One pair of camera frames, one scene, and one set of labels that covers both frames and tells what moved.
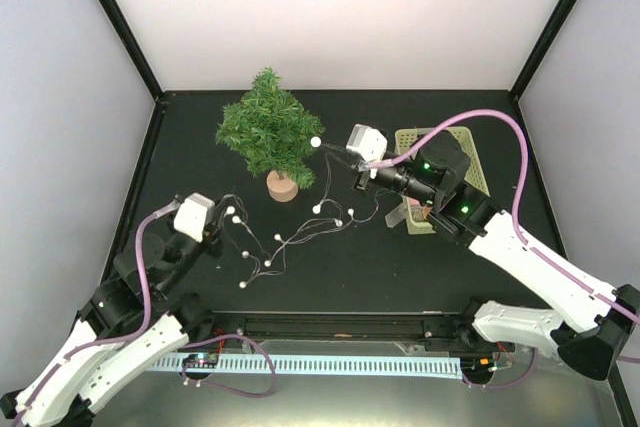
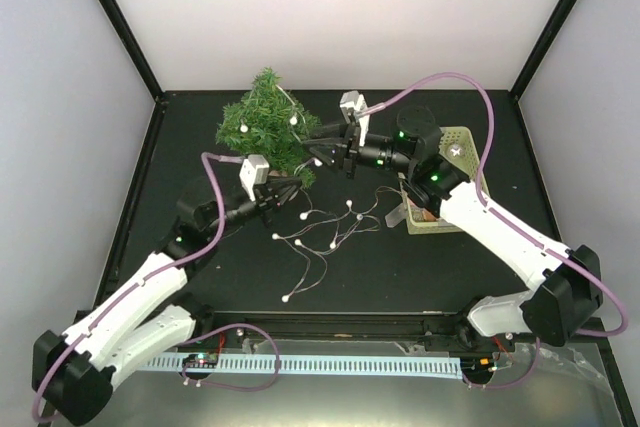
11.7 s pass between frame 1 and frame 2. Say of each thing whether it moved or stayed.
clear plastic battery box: stayed
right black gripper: moved
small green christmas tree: stayed
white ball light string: moved
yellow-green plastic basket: stayed
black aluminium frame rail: stayed
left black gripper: moved
